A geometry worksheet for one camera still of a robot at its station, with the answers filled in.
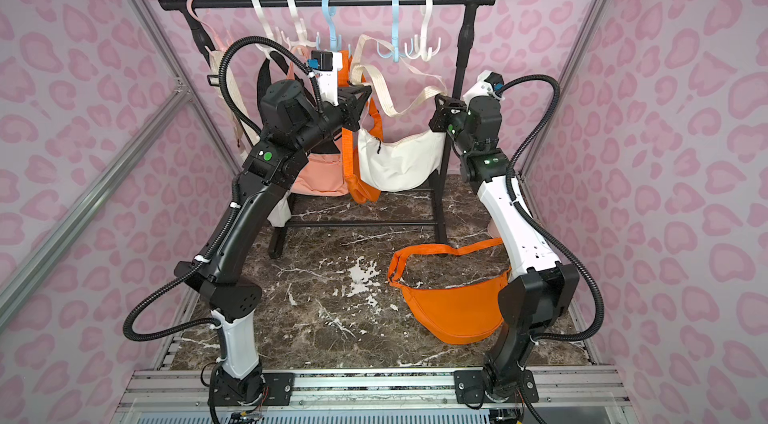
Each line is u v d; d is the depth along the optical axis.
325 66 0.51
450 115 0.64
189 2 0.57
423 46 0.64
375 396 0.73
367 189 0.84
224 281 0.46
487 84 0.61
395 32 0.63
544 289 0.44
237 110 0.76
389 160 0.81
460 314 0.79
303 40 0.66
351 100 0.54
